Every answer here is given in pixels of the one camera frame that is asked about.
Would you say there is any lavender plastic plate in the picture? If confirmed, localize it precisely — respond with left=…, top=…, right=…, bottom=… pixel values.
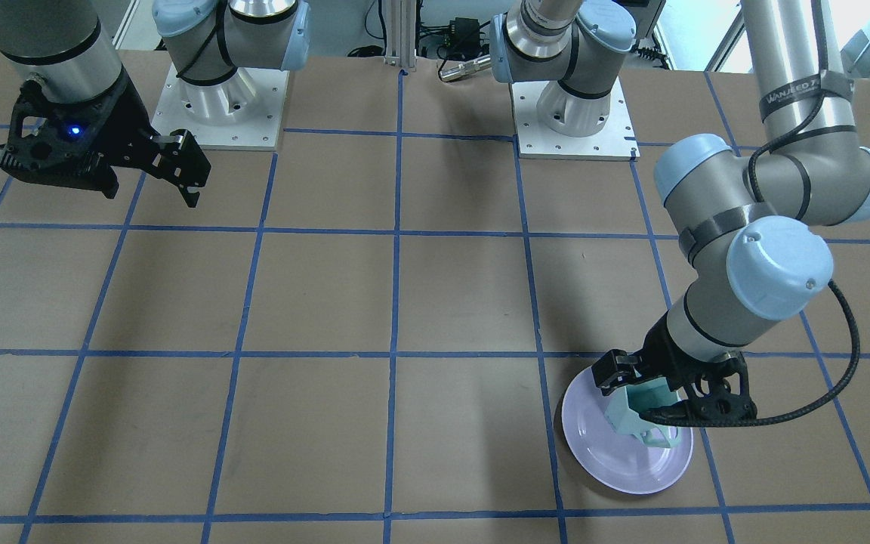
left=560, top=368, right=694, bottom=495

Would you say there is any mint green mug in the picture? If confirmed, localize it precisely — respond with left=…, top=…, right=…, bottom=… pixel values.
left=605, top=378, right=683, bottom=449

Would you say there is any aluminium frame post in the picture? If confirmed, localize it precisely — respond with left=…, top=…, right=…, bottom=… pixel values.
left=378, top=1, right=420, bottom=73

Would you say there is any silver cable connector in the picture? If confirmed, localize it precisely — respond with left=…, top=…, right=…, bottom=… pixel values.
left=438, top=54, right=493, bottom=83

